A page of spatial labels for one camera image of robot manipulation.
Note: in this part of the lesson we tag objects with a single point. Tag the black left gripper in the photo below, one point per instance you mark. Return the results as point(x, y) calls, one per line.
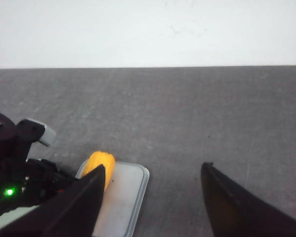
point(32, 183)

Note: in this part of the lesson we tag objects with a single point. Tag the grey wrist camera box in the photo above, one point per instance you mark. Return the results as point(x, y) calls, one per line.
point(48, 136)

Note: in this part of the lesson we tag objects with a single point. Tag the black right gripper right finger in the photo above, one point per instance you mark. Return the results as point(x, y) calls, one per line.
point(235, 212)

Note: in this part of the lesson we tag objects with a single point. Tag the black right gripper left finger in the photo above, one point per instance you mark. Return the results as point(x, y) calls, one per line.
point(72, 213)

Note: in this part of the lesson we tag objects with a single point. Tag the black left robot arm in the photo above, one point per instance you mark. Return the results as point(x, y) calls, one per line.
point(16, 139)

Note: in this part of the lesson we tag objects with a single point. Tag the silver digital kitchen scale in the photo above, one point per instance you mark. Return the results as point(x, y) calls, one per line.
point(122, 201)

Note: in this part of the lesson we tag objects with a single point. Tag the yellow corn cob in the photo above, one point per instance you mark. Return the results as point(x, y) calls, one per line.
point(100, 158)

